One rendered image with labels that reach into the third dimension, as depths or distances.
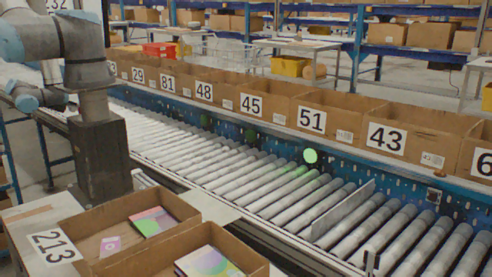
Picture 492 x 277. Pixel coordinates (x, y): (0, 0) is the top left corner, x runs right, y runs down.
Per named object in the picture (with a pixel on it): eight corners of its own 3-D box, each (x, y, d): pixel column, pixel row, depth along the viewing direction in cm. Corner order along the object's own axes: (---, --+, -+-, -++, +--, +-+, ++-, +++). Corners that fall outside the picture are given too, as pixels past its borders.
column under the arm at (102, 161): (86, 212, 145) (72, 131, 134) (64, 188, 164) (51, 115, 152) (147, 190, 161) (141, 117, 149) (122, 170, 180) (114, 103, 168)
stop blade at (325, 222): (310, 245, 131) (311, 223, 128) (370, 197, 162) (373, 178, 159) (310, 245, 131) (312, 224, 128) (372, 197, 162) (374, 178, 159)
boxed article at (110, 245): (101, 270, 114) (99, 258, 113) (103, 249, 123) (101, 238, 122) (120, 266, 116) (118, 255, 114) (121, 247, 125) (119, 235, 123)
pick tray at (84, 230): (59, 248, 125) (54, 222, 122) (161, 205, 149) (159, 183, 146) (94, 295, 106) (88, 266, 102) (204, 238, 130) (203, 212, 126)
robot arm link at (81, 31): (112, 56, 141) (104, 7, 136) (63, 61, 132) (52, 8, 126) (99, 55, 153) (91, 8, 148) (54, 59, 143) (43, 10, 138)
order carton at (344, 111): (288, 129, 195) (290, 98, 189) (320, 117, 215) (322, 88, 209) (358, 150, 169) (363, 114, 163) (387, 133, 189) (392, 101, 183)
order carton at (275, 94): (235, 114, 220) (234, 85, 214) (267, 104, 240) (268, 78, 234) (288, 129, 195) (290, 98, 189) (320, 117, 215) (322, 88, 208)
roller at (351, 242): (323, 264, 125) (324, 251, 123) (390, 204, 160) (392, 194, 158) (337, 271, 122) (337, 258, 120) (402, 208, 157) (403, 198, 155)
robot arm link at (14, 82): (4, 98, 180) (1, 88, 186) (31, 106, 189) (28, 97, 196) (14, 81, 178) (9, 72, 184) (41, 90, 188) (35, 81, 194)
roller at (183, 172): (171, 181, 180) (171, 171, 178) (246, 150, 215) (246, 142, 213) (177, 185, 176) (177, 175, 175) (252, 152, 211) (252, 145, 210)
